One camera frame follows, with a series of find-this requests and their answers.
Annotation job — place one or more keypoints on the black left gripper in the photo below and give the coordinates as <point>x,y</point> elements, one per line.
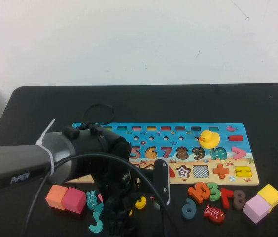
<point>119,187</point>

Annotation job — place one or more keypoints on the teal number two piece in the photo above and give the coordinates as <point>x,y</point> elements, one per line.
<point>95,223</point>

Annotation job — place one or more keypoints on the teal number four piece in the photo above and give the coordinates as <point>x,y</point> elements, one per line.
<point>98,208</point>

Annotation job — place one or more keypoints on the yellow number six piece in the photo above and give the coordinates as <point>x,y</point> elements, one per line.
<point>141,203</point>

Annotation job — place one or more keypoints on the pink number five piece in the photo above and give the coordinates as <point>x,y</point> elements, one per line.
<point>100,197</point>

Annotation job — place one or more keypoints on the blue-grey number nine piece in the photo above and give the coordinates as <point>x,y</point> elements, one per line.
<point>188,209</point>

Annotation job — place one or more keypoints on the red triangle piece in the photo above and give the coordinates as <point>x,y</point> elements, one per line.
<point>174,173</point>

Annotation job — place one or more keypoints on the orange number ten piece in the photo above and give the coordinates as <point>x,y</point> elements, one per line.
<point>199,192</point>

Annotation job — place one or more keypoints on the green number three piece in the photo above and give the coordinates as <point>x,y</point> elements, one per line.
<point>214,191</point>

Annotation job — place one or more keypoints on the colourful wooden puzzle board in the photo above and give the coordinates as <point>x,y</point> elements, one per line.
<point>190,143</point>

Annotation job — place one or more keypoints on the red number seven piece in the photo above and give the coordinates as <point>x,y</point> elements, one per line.
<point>227,198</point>

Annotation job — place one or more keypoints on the orange plus sign piece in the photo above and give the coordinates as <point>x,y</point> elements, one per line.
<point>220,170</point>

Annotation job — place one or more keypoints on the brown number eight piece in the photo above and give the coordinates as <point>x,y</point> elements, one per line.
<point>239,200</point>

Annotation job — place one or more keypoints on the yellow equals sign piece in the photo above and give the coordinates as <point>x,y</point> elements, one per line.
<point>240,172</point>

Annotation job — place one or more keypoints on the pink greater-than sign piece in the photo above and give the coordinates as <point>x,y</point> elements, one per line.
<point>238,153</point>

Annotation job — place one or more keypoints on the red minus sign piece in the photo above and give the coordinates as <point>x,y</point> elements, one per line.
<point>235,138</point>

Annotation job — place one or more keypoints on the teal wooden fish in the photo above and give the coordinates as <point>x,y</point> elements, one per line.
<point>91,200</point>

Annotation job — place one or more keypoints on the magenta wooden cube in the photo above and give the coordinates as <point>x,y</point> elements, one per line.
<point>73,200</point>

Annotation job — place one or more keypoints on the orange wooden cube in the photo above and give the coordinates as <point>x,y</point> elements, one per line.
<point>55,196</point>

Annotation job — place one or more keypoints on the red wooden fish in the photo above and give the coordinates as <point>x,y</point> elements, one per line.
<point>214,213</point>

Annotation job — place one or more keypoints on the white zip tie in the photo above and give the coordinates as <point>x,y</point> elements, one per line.
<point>45,148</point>

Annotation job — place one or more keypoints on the yellow rubber duck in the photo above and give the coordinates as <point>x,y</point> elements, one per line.
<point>210,140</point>

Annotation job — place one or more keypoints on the light pink wooden cube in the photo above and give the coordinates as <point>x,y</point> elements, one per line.
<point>256,208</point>

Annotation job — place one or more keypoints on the yellow wooden cube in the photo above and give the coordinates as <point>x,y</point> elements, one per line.
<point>269,193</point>

